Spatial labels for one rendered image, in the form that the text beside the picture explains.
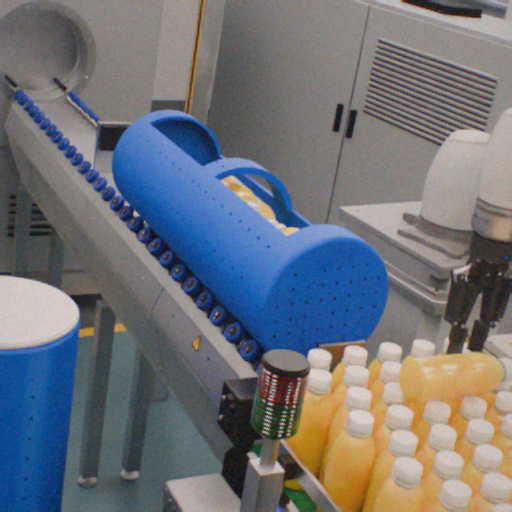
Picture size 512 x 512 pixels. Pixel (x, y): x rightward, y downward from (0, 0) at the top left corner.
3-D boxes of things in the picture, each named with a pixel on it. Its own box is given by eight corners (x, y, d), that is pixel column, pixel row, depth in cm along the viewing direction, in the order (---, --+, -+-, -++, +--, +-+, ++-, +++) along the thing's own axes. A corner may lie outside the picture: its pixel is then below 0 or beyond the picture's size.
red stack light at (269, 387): (290, 378, 126) (295, 352, 125) (313, 403, 121) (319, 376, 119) (247, 383, 123) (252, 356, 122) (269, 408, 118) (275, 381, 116)
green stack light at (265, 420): (284, 410, 128) (290, 379, 126) (306, 436, 123) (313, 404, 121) (242, 415, 125) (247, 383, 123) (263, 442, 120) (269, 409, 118)
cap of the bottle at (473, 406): (485, 420, 150) (488, 410, 149) (461, 415, 150) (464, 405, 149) (483, 408, 153) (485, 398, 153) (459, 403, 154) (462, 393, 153)
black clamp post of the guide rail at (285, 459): (281, 493, 154) (289, 451, 151) (289, 504, 152) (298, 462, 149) (269, 495, 153) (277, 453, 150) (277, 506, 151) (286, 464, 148)
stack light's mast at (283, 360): (276, 448, 130) (296, 346, 124) (298, 475, 125) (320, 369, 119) (235, 454, 127) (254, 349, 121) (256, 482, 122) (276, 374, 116)
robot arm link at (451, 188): (419, 202, 238) (439, 118, 230) (492, 218, 236) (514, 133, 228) (416, 222, 223) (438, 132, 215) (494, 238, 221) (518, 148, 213)
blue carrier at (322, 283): (208, 206, 262) (215, 106, 250) (379, 359, 191) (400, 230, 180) (109, 216, 249) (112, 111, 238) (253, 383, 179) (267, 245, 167)
